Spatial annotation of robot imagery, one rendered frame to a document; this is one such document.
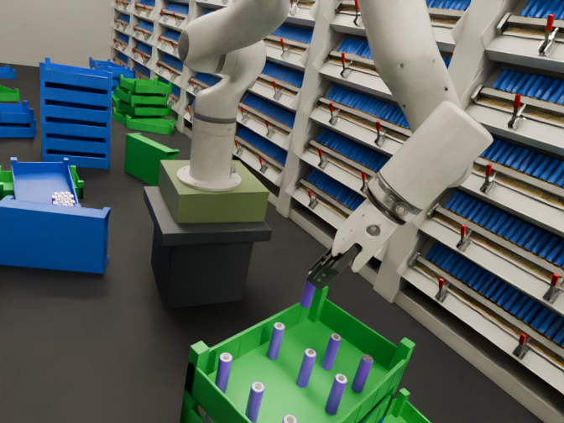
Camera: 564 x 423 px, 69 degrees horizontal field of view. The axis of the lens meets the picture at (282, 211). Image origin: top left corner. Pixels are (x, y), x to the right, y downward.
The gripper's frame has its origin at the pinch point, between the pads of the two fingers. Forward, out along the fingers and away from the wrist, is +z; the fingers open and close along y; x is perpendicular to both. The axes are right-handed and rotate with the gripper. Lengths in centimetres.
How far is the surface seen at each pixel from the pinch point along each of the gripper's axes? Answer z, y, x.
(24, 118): 108, 133, 146
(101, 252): 64, 42, 45
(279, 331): 10.0, -6.2, -0.2
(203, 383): 14.9, -18.7, 5.6
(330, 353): 8.4, -4.6, -9.2
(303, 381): 11.6, -10.0, -7.3
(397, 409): 29, 23, -43
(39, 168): 83, 78, 95
